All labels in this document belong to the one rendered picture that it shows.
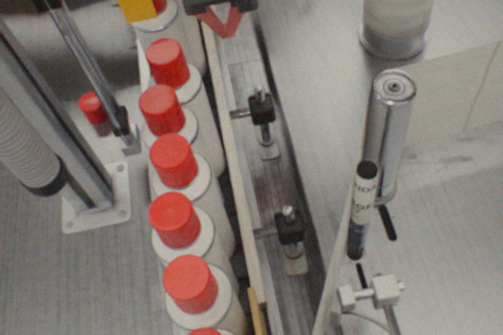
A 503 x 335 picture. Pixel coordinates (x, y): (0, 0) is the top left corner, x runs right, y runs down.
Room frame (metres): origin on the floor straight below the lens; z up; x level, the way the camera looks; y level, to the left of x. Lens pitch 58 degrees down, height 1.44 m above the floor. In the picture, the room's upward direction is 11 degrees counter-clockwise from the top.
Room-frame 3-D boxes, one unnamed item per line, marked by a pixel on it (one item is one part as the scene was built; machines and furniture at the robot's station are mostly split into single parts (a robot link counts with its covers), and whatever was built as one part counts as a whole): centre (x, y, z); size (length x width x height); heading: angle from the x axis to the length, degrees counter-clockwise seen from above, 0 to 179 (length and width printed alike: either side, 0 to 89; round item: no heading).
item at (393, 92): (0.27, -0.12, 0.97); 0.05 x 0.05 x 0.19
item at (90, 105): (0.48, 0.21, 0.85); 0.03 x 0.03 x 0.03
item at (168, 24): (0.44, 0.08, 0.98); 0.05 x 0.05 x 0.20
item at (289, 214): (0.23, 0.00, 0.89); 0.06 x 0.03 x 0.12; 92
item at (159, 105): (0.29, 0.07, 0.98); 0.05 x 0.05 x 0.20
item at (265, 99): (0.39, -0.01, 0.89); 0.03 x 0.03 x 0.12; 2
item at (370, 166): (0.20, -0.08, 0.97); 0.02 x 0.02 x 0.19
